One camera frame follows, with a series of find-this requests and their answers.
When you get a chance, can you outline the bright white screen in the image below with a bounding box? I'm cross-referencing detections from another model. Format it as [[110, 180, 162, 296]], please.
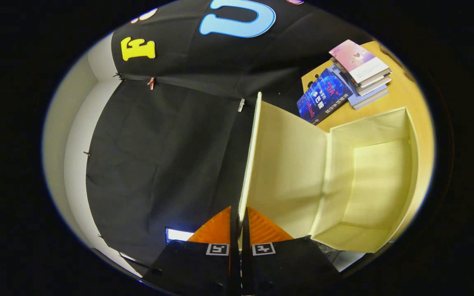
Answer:
[[165, 227, 195, 245]]

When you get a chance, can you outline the black backdrop cloth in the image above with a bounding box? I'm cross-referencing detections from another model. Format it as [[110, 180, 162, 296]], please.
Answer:
[[86, 0, 381, 268]]

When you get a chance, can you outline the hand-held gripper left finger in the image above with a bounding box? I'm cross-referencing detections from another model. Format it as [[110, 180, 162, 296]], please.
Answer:
[[142, 206, 241, 296]]

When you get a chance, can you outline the light blue book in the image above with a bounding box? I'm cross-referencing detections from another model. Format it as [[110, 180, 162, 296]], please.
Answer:
[[328, 64, 390, 110]]

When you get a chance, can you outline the dark blue book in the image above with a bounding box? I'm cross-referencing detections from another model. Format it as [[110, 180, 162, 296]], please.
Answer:
[[297, 68, 353, 125]]

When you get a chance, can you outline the white-edged stacked book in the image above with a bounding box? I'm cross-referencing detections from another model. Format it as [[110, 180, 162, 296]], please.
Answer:
[[354, 74, 392, 96]]

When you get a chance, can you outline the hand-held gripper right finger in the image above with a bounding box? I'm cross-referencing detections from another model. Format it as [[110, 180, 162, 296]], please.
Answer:
[[240, 207, 341, 296]]

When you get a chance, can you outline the beige fabric storage box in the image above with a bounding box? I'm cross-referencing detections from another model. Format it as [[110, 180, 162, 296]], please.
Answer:
[[238, 91, 421, 254]]

